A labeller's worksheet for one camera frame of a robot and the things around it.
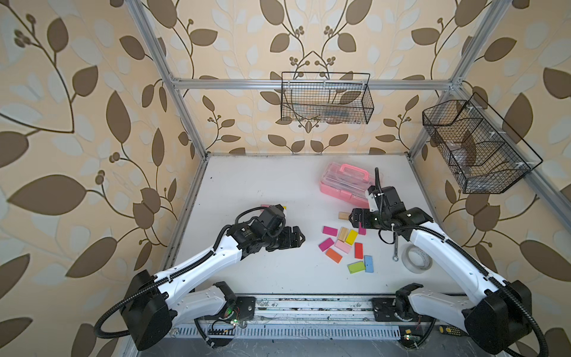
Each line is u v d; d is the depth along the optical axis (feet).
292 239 2.27
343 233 2.99
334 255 2.84
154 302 1.29
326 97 3.16
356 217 2.41
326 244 2.92
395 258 2.80
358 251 2.86
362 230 3.03
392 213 1.98
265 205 2.53
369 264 2.73
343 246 2.91
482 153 2.42
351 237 2.99
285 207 3.27
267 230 1.94
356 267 2.76
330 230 3.06
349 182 3.15
